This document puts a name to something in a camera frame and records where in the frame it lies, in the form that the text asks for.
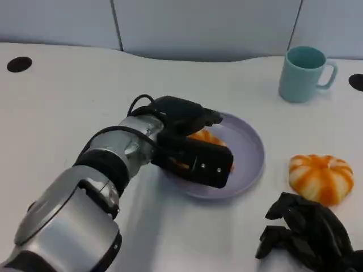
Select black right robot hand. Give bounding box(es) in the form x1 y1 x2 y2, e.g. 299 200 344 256
255 192 363 272

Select orange white toy bread roll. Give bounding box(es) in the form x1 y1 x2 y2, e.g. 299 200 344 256
288 154 354 206
170 129 236 173

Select pale green mug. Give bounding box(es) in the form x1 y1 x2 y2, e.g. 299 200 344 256
278 46 339 103

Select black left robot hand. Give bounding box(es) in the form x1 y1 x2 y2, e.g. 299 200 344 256
147 95 223 138

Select black table cable grommet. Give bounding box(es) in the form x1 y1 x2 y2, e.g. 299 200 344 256
348 74 363 92
6 56 33 73

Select lilac plate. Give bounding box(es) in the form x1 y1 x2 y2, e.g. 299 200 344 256
160 112 266 200

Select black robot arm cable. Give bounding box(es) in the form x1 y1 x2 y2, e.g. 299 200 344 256
85 126 158 151
126 94 156 117

